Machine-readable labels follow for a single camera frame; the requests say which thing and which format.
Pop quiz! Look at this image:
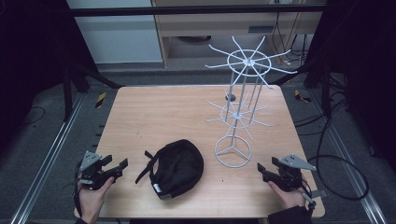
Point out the white cabinet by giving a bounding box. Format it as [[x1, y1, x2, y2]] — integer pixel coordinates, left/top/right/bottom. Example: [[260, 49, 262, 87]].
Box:
[[65, 0, 165, 65]]

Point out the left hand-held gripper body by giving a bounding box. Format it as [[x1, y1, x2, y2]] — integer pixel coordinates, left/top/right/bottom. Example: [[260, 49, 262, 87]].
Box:
[[76, 150, 117, 191]]

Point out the person's left hand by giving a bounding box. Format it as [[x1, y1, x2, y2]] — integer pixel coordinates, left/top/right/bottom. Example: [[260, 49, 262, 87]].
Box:
[[77, 175, 116, 224]]

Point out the bundle of hanging cables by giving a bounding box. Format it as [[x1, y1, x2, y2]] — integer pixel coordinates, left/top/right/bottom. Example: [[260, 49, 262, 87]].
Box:
[[271, 11, 310, 67]]

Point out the thin black floor cable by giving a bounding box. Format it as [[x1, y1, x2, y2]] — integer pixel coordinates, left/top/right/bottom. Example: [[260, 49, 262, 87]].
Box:
[[19, 105, 47, 127]]

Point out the aluminium floor rail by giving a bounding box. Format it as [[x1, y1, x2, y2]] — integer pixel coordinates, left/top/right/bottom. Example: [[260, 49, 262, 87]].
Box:
[[306, 90, 389, 224], [8, 92, 86, 224]]

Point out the black metal stand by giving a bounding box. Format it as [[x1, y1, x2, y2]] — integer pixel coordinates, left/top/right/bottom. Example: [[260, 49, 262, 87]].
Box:
[[61, 57, 124, 123], [270, 57, 332, 119]]

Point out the black horizontal bar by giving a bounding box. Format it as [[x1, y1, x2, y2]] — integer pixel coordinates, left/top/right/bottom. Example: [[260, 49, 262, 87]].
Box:
[[67, 4, 327, 18]]

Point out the dark curtain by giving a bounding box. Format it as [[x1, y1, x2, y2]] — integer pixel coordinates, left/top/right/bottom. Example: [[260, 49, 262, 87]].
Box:
[[0, 0, 101, 150], [303, 0, 396, 172]]

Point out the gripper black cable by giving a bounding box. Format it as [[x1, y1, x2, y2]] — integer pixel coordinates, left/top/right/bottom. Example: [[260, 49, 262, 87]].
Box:
[[299, 178, 329, 217], [64, 160, 84, 218]]

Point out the black looped floor cable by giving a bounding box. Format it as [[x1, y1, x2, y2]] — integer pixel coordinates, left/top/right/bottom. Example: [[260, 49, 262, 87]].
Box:
[[293, 108, 371, 202]]

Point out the yellow black striped tape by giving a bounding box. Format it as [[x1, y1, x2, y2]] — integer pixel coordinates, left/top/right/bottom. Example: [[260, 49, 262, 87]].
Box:
[[94, 91, 107, 109], [293, 89, 312, 104]]

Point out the wooden desk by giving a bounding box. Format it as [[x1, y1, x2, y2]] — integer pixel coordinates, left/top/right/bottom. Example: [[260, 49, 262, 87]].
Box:
[[150, 0, 329, 68]]

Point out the person's right hand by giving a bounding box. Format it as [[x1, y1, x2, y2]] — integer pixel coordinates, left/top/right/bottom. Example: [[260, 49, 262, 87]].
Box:
[[267, 180, 307, 210]]

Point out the white wire rack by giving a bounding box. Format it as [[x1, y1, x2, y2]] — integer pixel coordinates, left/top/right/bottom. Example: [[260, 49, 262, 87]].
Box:
[[204, 35, 299, 169]]

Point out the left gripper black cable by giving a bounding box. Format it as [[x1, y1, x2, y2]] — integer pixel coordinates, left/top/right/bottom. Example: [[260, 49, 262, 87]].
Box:
[[64, 160, 84, 218]]

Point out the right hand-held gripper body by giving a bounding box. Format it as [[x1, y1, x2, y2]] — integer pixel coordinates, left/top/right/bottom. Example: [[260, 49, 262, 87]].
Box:
[[270, 153, 318, 192]]

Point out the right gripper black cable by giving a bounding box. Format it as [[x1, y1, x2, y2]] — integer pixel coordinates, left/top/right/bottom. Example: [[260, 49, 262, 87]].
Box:
[[299, 178, 329, 217]]

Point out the black cap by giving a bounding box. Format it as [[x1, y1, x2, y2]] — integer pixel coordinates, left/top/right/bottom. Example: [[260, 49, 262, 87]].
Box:
[[134, 138, 205, 202]]

